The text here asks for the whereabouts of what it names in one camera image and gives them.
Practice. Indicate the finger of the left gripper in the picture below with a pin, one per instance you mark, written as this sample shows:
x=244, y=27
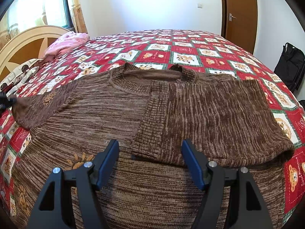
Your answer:
x=6, y=102

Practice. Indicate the brown knitted sweater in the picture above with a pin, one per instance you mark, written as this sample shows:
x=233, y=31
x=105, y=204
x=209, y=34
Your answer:
x=150, y=113

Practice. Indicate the white patterned pillow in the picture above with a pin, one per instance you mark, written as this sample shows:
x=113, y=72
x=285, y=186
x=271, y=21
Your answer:
x=17, y=74

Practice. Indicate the cream wooden headboard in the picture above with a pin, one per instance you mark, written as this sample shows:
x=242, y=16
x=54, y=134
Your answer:
x=28, y=45

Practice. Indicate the pink pillow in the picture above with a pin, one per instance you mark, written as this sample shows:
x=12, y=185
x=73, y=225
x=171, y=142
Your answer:
x=65, y=44

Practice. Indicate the window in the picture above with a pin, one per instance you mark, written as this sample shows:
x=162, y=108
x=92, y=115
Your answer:
x=58, y=14

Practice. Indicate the beige patterned curtain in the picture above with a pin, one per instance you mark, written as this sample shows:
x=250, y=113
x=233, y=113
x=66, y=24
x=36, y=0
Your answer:
x=77, y=16

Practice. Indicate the red patchwork bear blanket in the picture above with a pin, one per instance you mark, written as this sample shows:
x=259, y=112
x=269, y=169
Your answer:
x=199, y=51

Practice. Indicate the brown wooden door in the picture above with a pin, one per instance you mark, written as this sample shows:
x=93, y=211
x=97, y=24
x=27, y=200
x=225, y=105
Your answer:
x=240, y=22

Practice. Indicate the white wall switch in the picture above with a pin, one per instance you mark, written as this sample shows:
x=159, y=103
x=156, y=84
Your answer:
x=199, y=5

